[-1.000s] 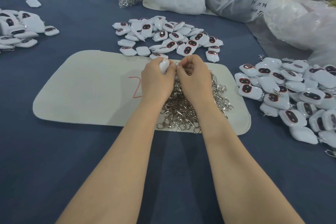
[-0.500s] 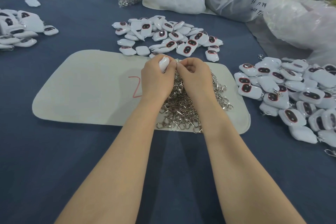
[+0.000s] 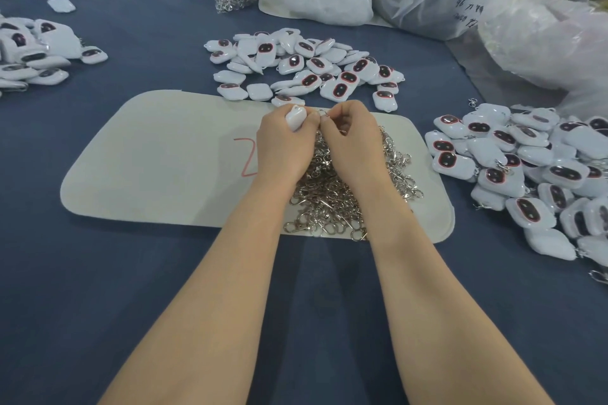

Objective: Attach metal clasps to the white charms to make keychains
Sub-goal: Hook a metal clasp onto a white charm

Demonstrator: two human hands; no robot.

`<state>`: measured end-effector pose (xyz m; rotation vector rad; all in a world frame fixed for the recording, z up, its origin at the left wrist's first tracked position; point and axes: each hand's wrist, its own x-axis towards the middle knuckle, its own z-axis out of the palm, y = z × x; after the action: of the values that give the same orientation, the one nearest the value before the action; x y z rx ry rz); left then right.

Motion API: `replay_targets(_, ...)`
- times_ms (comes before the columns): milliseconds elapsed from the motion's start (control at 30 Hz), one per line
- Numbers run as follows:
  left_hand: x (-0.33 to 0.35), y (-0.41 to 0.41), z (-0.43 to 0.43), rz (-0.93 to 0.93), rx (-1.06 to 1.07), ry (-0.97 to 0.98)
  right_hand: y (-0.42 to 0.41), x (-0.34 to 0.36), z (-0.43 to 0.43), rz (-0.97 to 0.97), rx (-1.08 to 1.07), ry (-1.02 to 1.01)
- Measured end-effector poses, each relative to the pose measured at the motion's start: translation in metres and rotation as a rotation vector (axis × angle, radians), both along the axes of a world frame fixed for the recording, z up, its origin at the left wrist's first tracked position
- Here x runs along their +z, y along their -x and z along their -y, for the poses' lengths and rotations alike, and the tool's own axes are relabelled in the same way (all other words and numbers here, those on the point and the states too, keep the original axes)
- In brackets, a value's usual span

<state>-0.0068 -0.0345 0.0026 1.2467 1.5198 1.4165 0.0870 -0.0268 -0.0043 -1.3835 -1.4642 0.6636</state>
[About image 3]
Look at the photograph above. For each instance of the person's left hand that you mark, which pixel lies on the person's left hand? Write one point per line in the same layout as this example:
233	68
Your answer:
283	149

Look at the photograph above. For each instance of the person's right hand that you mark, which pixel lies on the person's right hand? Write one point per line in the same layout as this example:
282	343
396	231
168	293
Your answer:
357	148

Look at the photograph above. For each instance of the white fob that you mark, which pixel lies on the white fob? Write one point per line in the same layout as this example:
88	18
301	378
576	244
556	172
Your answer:
296	116

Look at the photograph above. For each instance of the person's left forearm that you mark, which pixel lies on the person's left forearm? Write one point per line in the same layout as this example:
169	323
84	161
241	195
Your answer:
211	310

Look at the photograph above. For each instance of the person's right forearm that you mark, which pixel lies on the person's right forearm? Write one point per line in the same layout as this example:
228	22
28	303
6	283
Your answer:
448	310

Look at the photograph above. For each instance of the thin red thread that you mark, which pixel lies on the thin red thread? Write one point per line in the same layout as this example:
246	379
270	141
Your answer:
247	157

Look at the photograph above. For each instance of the cream felt work mat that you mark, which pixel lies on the cream felt work mat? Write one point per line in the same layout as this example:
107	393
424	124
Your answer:
142	161

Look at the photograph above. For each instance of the crumpled clear plastic bag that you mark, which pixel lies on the crumpled clear plastic bag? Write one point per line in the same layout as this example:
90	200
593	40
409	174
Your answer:
557	39

